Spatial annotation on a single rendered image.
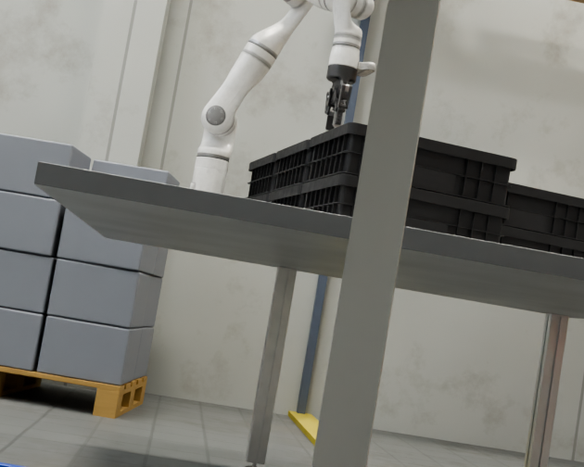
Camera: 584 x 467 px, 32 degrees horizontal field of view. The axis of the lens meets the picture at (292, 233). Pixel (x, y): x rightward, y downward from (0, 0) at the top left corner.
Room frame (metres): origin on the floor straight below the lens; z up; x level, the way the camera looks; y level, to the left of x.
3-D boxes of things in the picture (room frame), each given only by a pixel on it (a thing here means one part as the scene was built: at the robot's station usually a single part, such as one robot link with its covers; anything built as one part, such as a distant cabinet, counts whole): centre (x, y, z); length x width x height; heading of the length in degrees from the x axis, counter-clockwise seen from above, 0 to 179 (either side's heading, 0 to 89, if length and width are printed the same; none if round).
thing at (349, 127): (2.29, -0.23, 0.92); 0.40 x 0.30 x 0.02; 106
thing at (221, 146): (2.81, 0.25, 0.98); 0.09 x 0.09 x 0.17; 83
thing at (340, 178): (2.29, -0.23, 0.76); 0.40 x 0.30 x 0.12; 106
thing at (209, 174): (2.81, 0.25, 0.82); 0.09 x 0.09 x 0.17; 88
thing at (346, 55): (2.52, -0.08, 1.17); 0.11 x 0.09 x 0.06; 105
